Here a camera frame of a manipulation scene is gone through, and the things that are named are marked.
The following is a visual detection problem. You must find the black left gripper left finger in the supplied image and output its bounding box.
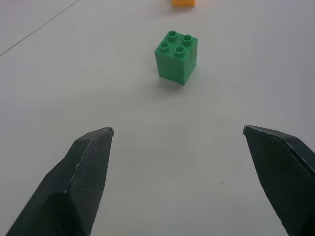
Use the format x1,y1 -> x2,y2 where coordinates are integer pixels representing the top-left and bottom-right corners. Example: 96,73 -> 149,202
5,126 -> 115,236

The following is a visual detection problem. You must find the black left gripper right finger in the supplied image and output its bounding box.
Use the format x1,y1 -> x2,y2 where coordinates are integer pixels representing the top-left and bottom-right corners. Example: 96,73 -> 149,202
243,125 -> 315,236

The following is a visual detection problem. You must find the green toy building block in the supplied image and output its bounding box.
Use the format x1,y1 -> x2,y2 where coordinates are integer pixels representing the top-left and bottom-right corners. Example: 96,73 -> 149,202
154,30 -> 199,86

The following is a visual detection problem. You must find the yellow toy building block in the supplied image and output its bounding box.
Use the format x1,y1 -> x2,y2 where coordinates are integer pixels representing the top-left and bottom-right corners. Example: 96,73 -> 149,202
171,0 -> 197,7

